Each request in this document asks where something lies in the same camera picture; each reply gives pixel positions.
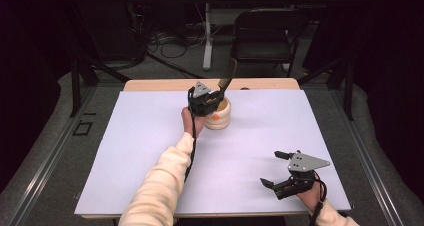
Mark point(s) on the white table leg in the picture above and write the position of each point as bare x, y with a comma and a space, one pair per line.
208, 46

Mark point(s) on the wooden table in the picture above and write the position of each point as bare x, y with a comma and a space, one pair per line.
160, 84

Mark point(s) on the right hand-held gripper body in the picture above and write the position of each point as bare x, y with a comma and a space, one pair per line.
305, 164

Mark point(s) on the cream ribbed utensil holder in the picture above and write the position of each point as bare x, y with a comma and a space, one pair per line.
221, 117

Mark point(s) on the white table mat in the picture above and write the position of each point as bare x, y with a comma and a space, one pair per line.
253, 136

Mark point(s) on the person's left hand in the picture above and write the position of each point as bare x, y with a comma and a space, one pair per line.
190, 122

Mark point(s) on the person's right hand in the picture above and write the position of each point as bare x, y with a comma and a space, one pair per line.
310, 197

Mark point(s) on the dark equipment cabinet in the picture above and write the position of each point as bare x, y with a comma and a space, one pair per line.
110, 32

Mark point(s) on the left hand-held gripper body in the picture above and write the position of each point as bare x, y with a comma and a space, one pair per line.
200, 102

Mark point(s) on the black spatula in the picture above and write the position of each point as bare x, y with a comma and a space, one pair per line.
230, 74

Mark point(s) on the black metal stand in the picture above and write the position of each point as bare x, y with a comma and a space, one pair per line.
76, 86
348, 89

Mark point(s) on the black folding chair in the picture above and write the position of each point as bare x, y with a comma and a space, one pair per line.
263, 51

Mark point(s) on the grey metal floor rail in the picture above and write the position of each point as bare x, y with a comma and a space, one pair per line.
50, 159
370, 166

